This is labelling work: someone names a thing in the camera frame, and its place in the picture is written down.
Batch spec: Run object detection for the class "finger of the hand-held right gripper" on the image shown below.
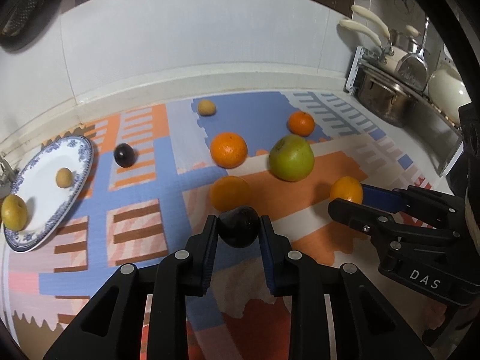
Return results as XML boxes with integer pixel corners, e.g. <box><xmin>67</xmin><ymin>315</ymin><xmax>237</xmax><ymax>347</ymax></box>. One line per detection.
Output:
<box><xmin>328</xmin><ymin>197</ymin><xmax>463</xmax><ymax>257</ymax></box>
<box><xmin>361</xmin><ymin>184</ymin><xmax>468</xmax><ymax>233</ymax></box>

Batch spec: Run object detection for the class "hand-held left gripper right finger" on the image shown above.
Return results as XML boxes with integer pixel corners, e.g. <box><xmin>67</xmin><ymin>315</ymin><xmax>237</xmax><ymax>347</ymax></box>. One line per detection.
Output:
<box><xmin>259</xmin><ymin>215</ymin><xmax>438</xmax><ymax>360</ymax></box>

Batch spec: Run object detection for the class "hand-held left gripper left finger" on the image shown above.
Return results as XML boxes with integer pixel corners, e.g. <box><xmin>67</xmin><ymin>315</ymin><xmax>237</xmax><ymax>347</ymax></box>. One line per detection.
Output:
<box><xmin>43</xmin><ymin>215</ymin><xmax>219</xmax><ymax>360</ymax></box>

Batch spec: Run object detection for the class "orange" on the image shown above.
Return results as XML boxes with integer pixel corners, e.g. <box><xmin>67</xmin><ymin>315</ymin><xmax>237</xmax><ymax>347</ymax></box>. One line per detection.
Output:
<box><xmin>209</xmin><ymin>132</ymin><xmax>248</xmax><ymax>169</ymax></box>
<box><xmin>209</xmin><ymin>175</ymin><xmax>251</xmax><ymax>213</ymax></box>
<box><xmin>287</xmin><ymin>110</ymin><xmax>315</xmax><ymax>137</ymax></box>
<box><xmin>329</xmin><ymin>176</ymin><xmax>364</xmax><ymax>204</ymax></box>

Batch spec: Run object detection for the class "green apple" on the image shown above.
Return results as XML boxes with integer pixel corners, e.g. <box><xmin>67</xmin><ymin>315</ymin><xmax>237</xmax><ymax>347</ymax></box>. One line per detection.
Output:
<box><xmin>268</xmin><ymin>134</ymin><xmax>315</xmax><ymax>182</ymax></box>

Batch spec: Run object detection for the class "blue rimmed white plate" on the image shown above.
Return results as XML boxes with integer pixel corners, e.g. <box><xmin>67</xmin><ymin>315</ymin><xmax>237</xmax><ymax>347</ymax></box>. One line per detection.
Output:
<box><xmin>3</xmin><ymin>135</ymin><xmax>94</xmax><ymax>253</ymax></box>

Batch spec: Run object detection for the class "person's right hand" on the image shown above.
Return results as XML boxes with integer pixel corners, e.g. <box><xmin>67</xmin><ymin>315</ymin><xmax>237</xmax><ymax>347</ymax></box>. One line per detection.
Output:
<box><xmin>423</xmin><ymin>303</ymin><xmax>451</xmax><ymax>331</ymax></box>

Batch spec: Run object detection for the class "patterned orange blue mat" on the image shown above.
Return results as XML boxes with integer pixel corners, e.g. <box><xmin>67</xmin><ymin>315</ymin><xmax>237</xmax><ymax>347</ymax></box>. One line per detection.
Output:
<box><xmin>7</xmin><ymin>90</ymin><xmax>451</xmax><ymax>360</ymax></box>

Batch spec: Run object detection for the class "white metal dish rack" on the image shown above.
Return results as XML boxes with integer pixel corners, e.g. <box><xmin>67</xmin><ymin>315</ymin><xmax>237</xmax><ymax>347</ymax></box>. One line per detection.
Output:
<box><xmin>344</xmin><ymin>46</ymin><xmax>467</xmax><ymax>178</ymax></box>

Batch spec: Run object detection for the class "stainless steel pot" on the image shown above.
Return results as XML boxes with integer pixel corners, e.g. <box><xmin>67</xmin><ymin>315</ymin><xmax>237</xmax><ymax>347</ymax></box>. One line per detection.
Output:
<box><xmin>355</xmin><ymin>70</ymin><xmax>414</xmax><ymax>128</ymax></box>

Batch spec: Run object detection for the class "dark purple plum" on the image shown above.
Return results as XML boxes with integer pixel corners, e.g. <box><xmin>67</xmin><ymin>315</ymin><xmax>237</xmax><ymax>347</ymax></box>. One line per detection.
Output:
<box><xmin>113</xmin><ymin>143</ymin><xmax>137</xmax><ymax>169</ymax></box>

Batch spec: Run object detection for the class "stainless steel spatula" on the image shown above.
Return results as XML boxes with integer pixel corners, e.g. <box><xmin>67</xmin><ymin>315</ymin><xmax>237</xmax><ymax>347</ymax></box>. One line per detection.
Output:
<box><xmin>394</xmin><ymin>16</ymin><xmax>431</xmax><ymax>90</ymax></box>

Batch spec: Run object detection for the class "yellow pear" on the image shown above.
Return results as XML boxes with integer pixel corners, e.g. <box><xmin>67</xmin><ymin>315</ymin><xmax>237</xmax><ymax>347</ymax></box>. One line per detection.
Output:
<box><xmin>1</xmin><ymin>194</ymin><xmax>29</xmax><ymax>232</ymax></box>

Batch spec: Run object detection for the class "black frying pan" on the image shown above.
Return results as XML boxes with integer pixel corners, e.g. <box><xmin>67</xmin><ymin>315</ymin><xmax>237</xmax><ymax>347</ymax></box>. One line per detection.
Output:
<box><xmin>0</xmin><ymin>0</ymin><xmax>71</xmax><ymax>52</ymax></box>

